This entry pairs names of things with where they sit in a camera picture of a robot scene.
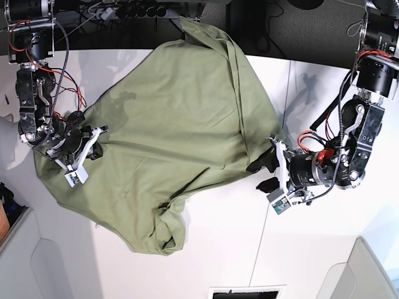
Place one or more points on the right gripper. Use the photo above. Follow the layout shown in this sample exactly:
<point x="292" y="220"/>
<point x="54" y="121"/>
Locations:
<point x="75" y="143"/>

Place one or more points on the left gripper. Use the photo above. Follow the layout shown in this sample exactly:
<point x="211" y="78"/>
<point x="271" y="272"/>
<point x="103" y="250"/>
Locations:
<point x="296" y="172"/>

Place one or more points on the green t-shirt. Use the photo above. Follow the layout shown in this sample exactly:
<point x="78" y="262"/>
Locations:
<point x="193" y="115"/>

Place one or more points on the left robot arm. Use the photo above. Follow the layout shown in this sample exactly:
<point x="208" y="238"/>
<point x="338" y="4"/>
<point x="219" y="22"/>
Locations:
<point x="348" y="127"/>

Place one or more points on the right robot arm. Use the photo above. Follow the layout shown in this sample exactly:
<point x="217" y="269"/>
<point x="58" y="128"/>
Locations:
<point x="30" y="25"/>

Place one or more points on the white framed floor vent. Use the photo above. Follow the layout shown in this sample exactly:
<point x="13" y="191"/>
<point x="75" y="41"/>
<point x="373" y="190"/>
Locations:
<point x="246" y="292"/>

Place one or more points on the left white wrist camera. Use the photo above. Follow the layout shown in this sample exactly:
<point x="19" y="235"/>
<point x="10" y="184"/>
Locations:
<point x="279" y="201"/>

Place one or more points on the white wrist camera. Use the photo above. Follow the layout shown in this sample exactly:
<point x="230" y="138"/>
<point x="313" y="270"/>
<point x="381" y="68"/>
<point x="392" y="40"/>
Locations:
<point x="279" y="201"/>
<point x="78" y="176"/>

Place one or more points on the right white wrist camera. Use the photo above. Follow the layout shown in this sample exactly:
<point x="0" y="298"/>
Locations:
<point x="78" y="176"/>

